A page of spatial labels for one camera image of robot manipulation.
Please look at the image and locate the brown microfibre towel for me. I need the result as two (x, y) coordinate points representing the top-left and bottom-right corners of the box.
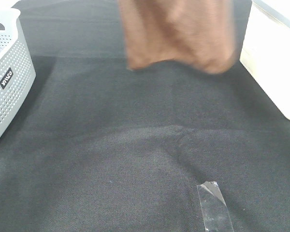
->
(118, 0), (236, 74)

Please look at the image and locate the black table cloth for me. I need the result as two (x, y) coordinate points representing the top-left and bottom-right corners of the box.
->
(0, 0), (290, 232)

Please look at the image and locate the clear tape strip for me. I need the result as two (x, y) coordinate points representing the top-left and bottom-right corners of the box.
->
(197, 181), (234, 232)

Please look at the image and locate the grey perforated plastic basket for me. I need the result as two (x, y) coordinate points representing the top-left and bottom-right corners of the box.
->
(0, 8), (36, 137)

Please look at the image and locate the white plastic basket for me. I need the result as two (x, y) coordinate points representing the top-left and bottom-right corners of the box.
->
(240, 0), (290, 120)

